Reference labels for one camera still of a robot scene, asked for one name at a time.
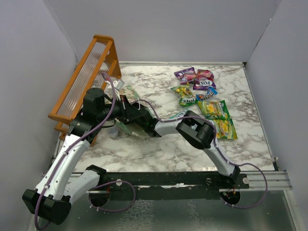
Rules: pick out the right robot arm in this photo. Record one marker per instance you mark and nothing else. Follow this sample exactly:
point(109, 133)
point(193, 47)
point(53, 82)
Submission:
point(200, 133)

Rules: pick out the blue M&M's candy packet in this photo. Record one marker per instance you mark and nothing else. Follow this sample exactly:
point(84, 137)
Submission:
point(210, 92)

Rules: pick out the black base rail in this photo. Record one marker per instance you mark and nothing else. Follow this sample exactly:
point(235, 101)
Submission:
point(125, 186)

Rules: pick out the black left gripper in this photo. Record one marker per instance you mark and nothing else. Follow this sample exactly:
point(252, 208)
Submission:
point(128, 112)

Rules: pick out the green illustrated paper bag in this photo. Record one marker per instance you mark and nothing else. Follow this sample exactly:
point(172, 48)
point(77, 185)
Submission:
point(131, 128)

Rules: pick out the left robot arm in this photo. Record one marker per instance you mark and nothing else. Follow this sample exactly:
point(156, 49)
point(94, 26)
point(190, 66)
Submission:
point(54, 196)

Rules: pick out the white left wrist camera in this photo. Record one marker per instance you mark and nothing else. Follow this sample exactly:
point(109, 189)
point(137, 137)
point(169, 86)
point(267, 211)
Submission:
point(118, 84)

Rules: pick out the teal snack packet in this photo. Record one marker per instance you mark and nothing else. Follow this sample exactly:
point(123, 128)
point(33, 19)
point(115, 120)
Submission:
point(179, 114)

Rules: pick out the yellow green snack bag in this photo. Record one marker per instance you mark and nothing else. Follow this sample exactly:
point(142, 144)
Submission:
point(214, 109)

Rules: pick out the green Fox's candy bag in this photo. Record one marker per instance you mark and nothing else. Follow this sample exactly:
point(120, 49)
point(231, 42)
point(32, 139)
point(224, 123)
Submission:
point(225, 129)

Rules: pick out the orange wooden rack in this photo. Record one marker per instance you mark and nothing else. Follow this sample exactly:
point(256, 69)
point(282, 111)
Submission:
point(99, 57)

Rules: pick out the small clear plastic cup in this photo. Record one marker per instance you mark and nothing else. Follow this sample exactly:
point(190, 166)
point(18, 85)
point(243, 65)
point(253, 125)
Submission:
point(113, 133)

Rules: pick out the red snack packet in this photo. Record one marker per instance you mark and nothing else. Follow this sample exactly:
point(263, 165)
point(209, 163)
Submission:
point(186, 75)

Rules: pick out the purple Fox's candy bag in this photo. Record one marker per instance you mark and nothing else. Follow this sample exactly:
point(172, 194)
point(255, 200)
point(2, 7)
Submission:
point(204, 80)

